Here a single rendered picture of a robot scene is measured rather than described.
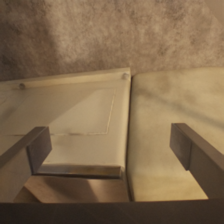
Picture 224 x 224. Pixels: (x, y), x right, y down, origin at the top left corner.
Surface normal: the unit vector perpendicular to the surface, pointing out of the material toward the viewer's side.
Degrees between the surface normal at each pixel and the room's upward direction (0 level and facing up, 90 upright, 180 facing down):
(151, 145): 90
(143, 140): 90
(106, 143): 90
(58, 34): 0
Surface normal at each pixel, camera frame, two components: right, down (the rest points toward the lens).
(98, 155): -0.17, -0.76
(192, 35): -0.12, 0.64
